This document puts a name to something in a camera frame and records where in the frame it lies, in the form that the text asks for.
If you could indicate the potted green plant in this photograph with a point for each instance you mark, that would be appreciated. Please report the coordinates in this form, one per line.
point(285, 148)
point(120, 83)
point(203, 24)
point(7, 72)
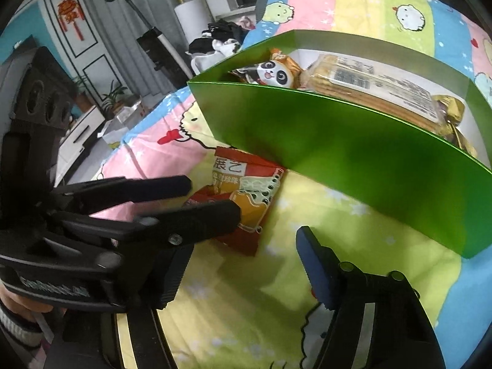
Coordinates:
point(112, 96)

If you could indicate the green cardboard box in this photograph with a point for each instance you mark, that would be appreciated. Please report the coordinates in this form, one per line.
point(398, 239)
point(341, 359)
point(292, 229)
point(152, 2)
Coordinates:
point(346, 169)

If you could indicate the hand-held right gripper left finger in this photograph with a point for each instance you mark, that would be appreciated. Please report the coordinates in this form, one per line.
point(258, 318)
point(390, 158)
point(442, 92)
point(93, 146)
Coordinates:
point(173, 273)

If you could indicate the black upright vacuum cleaner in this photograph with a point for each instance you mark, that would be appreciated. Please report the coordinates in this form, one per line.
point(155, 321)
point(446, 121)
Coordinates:
point(154, 46)

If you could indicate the person's left hand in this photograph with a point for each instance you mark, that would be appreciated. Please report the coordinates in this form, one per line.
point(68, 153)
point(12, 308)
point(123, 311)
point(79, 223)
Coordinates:
point(23, 301)

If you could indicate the pastel striped printed blanket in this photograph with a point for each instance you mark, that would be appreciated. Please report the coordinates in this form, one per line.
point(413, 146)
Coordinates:
point(288, 296)

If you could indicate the white low cabinet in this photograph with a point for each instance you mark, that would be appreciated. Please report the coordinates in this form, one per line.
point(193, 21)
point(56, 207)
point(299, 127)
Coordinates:
point(82, 134)

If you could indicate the gold candy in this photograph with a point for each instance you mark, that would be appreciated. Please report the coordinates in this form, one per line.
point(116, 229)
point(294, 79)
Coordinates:
point(453, 108)

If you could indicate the white cylinder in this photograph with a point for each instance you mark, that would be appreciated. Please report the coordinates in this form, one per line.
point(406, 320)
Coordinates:
point(192, 23)

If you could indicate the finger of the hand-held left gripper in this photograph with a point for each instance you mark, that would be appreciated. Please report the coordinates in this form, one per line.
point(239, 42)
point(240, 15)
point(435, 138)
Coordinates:
point(207, 219)
point(161, 188)

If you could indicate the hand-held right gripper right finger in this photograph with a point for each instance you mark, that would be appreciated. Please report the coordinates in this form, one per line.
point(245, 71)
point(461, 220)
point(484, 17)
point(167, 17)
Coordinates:
point(317, 266)

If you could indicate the white printed bag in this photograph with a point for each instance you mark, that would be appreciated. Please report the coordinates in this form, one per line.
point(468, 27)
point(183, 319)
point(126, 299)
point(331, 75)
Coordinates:
point(207, 61)

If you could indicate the person's left forearm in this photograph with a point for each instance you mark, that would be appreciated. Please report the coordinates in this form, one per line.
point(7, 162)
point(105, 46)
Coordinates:
point(15, 331)

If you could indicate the pile of dark clothes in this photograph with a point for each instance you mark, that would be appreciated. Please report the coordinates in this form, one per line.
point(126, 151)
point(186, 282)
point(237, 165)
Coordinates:
point(223, 32)

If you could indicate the red knot wall ornament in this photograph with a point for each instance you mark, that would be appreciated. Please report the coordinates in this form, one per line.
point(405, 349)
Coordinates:
point(70, 13)

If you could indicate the panda print snack packet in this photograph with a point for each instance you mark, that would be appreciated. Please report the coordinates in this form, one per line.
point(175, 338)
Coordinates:
point(269, 73)

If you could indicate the red orange snack packet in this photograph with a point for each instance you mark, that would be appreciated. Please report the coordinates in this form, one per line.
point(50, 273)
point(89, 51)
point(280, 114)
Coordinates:
point(250, 188)

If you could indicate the long cracker packet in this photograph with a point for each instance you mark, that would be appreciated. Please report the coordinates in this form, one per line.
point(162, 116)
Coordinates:
point(365, 80)

